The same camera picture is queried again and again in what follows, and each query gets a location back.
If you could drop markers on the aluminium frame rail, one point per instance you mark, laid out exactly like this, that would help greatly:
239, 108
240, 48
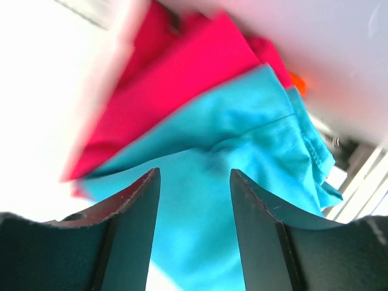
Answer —
365, 185

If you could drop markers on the teal t shirt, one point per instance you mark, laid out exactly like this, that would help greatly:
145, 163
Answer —
251, 123

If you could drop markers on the folded red t shirt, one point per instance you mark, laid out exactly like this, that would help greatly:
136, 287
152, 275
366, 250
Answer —
165, 72

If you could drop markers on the folded orange t shirt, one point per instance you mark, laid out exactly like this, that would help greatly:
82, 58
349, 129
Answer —
299, 83

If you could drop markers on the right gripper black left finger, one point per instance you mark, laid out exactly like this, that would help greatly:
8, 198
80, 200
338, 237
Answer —
104, 247

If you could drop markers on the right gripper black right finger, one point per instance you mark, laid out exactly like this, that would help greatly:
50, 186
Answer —
283, 247

